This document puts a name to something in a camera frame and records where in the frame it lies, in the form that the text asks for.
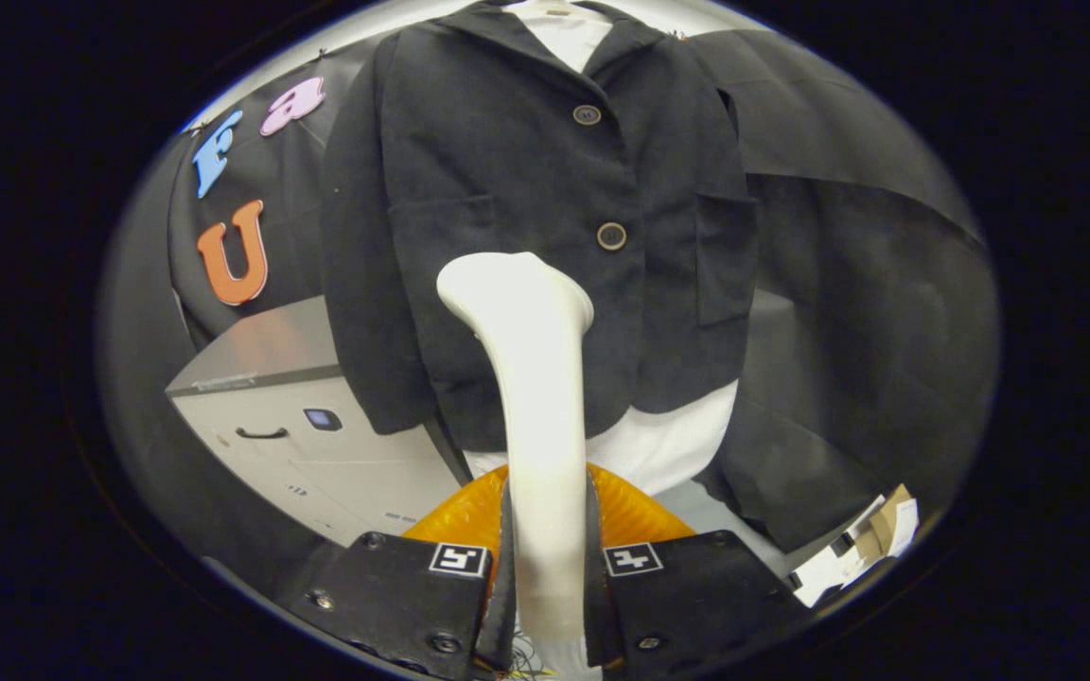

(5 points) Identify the grey drawer cabinet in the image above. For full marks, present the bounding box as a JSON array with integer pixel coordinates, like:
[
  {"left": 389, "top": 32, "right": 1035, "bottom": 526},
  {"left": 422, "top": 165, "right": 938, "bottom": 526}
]
[{"left": 165, "top": 295, "right": 470, "bottom": 550}]

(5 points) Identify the brown cardboard box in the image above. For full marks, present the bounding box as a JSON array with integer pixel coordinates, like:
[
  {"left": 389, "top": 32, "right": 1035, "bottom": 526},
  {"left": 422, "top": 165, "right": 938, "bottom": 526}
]
[{"left": 846, "top": 484, "right": 915, "bottom": 561}]

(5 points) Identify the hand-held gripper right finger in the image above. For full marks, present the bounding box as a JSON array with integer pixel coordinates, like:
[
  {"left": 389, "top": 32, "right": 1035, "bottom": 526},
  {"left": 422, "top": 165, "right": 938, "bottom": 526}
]
[{"left": 585, "top": 463, "right": 809, "bottom": 677}]

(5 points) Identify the white cardboard box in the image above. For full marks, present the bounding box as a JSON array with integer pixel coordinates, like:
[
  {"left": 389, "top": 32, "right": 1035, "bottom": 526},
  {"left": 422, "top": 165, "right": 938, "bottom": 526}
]
[{"left": 786, "top": 544, "right": 877, "bottom": 608}]

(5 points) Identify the black backdrop cloth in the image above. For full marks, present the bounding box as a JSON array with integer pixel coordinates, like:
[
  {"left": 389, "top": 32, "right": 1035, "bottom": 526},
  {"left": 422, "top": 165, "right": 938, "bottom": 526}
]
[{"left": 96, "top": 28, "right": 1000, "bottom": 606}]

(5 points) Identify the black blazer jacket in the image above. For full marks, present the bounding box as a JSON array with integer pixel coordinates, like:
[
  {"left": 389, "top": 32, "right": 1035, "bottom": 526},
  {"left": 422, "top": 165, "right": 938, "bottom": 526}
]
[{"left": 320, "top": 0, "right": 759, "bottom": 453}]

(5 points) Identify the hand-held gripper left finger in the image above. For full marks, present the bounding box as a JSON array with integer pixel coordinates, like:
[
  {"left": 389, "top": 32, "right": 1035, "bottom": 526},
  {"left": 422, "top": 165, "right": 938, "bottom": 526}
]
[{"left": 288, "top": 463, "right": 519, "bottom": 681}]

